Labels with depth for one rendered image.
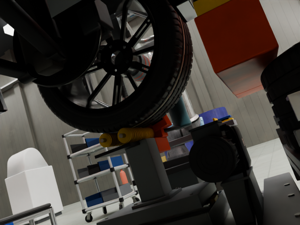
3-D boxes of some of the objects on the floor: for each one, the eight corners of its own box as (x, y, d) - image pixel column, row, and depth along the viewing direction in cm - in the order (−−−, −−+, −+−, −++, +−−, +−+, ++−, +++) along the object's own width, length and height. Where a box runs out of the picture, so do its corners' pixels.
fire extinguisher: (126, 192, 636) (118, 168, 645) (135, 189, 629) (127, 165, 638) (121, 194, 615) (114, 170, 624) (130, 191, 608) (122, 167, 617)
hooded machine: (43, 219, 663) (26, 154, 689) (66, 212, 637) (47, 144, 664) (14, 231, 592) (-3, 157, 619) (39, 223, 567) (20, 147, 594)
